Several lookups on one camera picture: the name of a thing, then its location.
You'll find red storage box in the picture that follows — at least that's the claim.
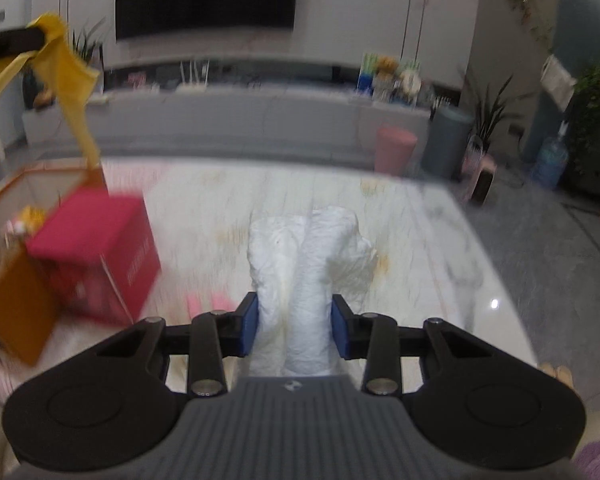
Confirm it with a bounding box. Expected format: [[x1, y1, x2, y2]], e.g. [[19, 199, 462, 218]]
[[25, 195, 162, 326]]

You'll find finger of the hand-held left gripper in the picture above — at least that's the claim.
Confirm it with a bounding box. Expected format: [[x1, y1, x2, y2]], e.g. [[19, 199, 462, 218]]
[[0, 25, 47, 68]]

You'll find long-leaf potted plant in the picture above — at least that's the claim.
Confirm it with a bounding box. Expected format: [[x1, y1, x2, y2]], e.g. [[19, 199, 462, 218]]
[[460, 72, 536, 153]]

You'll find blue water jug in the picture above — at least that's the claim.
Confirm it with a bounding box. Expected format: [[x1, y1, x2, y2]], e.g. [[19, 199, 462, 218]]
[[530, 120, 571, 188]]

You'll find white printed tablecloth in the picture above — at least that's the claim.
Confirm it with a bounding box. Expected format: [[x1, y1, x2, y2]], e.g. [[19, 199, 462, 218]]
[[0, 157, 481, 401]]

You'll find green plant in glass vase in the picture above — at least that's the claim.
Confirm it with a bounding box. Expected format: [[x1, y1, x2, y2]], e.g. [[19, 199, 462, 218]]
[[67, 17, 108, 96]]

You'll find hanging vine plant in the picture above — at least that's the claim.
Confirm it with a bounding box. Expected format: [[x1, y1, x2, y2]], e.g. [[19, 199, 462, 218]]
[[495, 0, 556, 51]]

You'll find white cloth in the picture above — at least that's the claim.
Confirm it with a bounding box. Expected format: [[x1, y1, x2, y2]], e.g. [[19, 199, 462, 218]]
[[247, 205, 376, 376]]

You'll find white television console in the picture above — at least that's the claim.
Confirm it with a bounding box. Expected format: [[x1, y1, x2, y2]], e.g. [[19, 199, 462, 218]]
[[22, 85, 431, 171]]

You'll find grey trash bin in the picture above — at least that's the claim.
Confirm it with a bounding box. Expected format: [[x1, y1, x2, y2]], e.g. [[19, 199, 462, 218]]
[[421, 105, 475, 181]]

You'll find orange cardboard box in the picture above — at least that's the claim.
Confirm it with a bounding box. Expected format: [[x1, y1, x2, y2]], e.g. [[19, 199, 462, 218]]
[[0, 157, 111, 366]]

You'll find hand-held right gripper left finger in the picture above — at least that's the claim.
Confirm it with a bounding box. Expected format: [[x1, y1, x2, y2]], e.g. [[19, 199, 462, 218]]
[[80, 291, 259, 401]]

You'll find bushy green plant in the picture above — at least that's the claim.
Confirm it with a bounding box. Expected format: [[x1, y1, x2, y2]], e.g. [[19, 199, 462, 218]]
[[570, 60, 600, 161]]

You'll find white router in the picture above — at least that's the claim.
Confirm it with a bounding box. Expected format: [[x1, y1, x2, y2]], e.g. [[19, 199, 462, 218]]
[[180, 60, 211, 92]]

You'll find yellow cloth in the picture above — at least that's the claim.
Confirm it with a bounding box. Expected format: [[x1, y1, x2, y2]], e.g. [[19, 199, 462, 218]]
[[0, 12, 103, 171]]

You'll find pink stool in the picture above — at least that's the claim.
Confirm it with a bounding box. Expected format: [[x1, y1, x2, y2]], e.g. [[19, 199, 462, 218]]
[[462, 135, 501, 206]]

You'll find pink bin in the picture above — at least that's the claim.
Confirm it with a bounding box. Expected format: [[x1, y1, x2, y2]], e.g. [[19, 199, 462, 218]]
[[375, 126, 418, 175]]

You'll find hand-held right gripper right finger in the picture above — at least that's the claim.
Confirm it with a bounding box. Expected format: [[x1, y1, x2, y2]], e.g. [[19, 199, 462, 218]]
[[330, 294, 508, 398]]

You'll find small teddy bear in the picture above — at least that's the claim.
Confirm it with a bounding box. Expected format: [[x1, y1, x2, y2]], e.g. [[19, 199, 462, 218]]
[[377, 56, 400, 82]]

